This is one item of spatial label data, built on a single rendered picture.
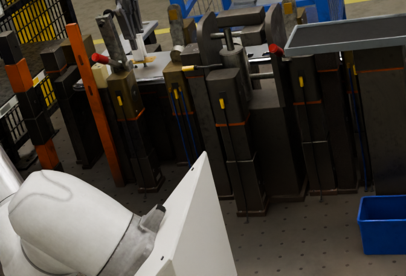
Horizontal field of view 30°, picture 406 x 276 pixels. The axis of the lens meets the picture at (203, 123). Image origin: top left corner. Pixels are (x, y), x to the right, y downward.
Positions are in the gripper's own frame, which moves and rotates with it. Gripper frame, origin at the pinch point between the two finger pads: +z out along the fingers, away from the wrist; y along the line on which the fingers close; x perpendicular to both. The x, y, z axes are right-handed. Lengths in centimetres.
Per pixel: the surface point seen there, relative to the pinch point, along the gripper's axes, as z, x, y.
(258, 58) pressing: 5.6, 35.3, 3.9
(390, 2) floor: 106, 36, -326
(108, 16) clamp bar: -15.3, 2.5, 16.8
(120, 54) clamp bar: -4.4, 2.3, 15.8
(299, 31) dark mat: -10, 53, 29
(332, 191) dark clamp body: 35, 53, 24
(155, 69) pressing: 6.0, 5.1, 3.3
